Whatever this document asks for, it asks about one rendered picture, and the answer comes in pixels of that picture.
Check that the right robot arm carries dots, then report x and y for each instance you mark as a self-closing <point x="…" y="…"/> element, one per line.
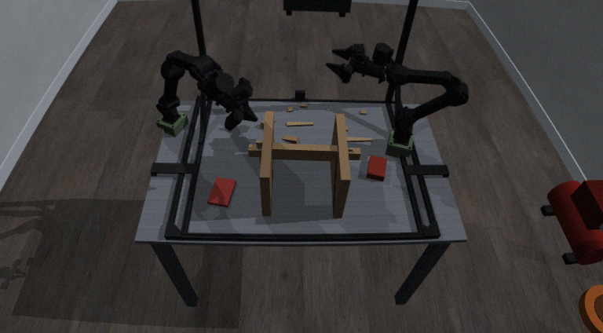
<point x="200" y="68"/>

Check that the dark brown wooden rail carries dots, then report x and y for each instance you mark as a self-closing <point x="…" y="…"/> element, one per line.
<point x="304" y="152"/>

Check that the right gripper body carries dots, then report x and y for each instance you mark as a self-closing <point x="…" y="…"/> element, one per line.
<point x="236" y="117"/>

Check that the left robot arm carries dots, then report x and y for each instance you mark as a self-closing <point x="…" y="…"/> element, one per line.
<point x="394" y="72"/>

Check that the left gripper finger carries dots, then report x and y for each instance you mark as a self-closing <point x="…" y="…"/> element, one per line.
<point x="336" y="68"/>
<point x="344" y="53"/>

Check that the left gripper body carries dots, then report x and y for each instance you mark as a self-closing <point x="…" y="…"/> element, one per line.
<point x="362" y="69"/>

